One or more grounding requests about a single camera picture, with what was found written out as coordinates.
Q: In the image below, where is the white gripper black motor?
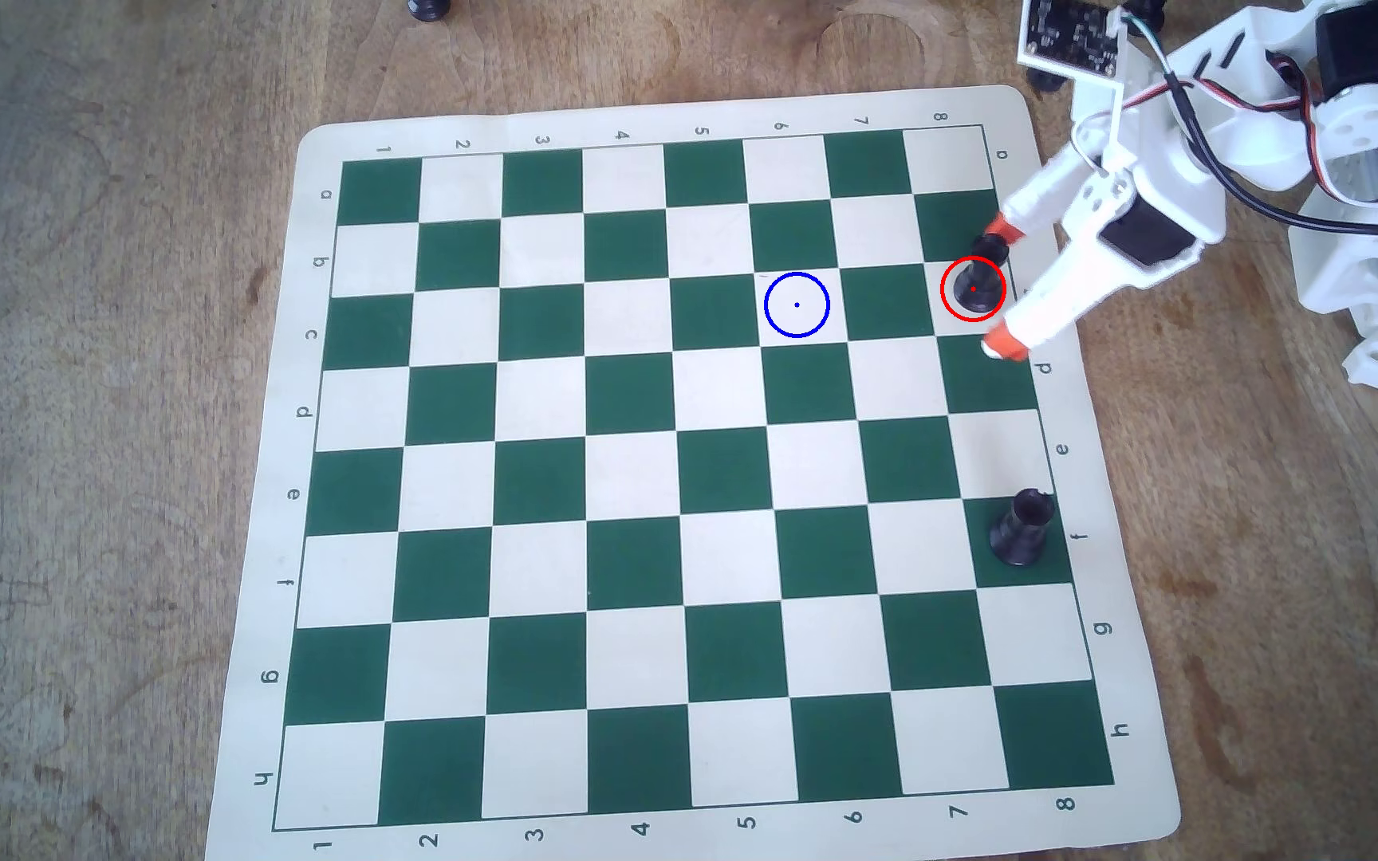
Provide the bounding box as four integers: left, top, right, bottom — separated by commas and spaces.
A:
981, 79, 1229, 361

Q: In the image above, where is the small black chess pawn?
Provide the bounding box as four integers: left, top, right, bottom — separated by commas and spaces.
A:
948, 235, 1011, 320

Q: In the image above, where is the black chess rook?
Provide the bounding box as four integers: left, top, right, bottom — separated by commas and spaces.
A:
986, 486, 1057, 569

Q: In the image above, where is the green and cream chess mat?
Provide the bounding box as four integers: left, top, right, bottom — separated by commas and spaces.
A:
204, 84, 1183, 861

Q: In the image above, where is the black cable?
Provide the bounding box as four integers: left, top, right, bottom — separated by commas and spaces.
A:
1125, 12, 1378, 258

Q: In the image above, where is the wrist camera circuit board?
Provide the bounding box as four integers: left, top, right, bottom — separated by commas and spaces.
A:
1017, 0, 1128, 88

